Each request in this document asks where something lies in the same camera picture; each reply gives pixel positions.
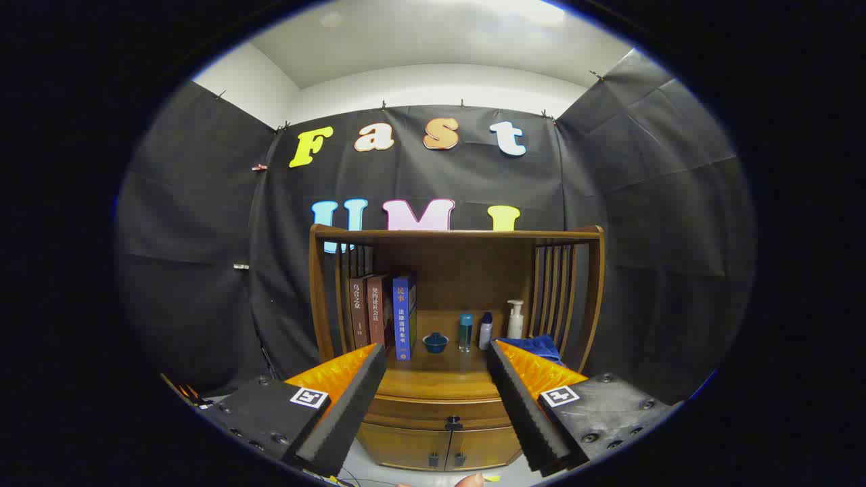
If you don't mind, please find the reddish brown book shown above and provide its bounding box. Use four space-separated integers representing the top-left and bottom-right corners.
367 274 394 349

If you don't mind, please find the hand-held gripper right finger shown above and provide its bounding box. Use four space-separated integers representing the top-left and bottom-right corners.
486 340 679 476

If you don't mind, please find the wooden cabinet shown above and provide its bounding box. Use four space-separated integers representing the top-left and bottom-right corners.
309 225 605 472

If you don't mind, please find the wooden cabinet door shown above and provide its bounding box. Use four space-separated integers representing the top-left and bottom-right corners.
445 425 523 469
357 421 452 472

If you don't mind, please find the wooden countertop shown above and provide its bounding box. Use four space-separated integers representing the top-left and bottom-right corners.
332 308 584 401

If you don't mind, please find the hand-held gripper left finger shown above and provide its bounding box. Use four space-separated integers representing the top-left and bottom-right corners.
202 343 387 478

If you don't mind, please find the wooden drawer with black knob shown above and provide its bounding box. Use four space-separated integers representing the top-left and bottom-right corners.
365 394 516 432

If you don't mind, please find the blue towel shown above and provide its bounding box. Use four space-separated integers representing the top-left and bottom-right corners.
496 334 564 366

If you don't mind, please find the blue book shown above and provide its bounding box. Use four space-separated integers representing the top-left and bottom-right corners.
392 273 417 361

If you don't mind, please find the black backdrop cloth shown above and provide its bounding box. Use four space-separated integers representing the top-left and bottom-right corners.
115 49 756 407

